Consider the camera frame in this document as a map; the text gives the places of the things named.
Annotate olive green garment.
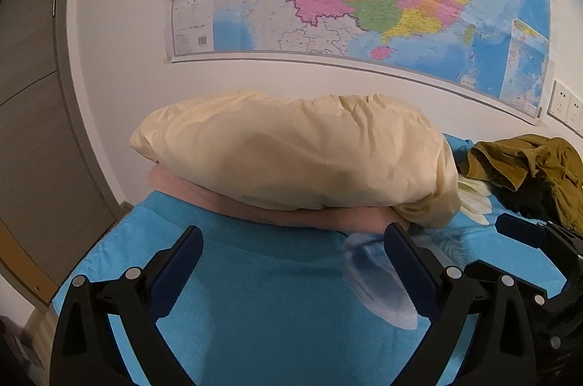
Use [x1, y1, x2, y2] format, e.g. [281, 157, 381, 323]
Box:
[458, 134, 583, 234]

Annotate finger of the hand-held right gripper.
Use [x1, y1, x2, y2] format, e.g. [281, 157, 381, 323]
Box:
[463, 259, 551, 313]
[496, 213, 582, 274]

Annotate blue printed bedsheet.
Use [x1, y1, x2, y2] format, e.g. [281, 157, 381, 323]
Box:
[54, 133, 583, 386]

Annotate grey brown door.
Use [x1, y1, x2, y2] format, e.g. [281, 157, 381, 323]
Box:
[0, 0, 121, 305]

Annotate white wall socket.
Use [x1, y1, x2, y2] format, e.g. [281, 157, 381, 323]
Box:
[548, 80, 572, 121]
[566, 92, 583, 132]

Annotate black garment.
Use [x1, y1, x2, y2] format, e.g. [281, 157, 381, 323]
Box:
[501, 186, 575, 227]

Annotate cream jacket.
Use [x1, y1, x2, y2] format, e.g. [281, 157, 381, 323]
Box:
[130, 91, 462, 229]

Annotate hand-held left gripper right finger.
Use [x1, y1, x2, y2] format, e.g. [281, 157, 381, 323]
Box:
[383, 222, 538, 386]

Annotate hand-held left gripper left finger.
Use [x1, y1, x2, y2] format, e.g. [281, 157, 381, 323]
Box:
[49, 224, 204, 386]

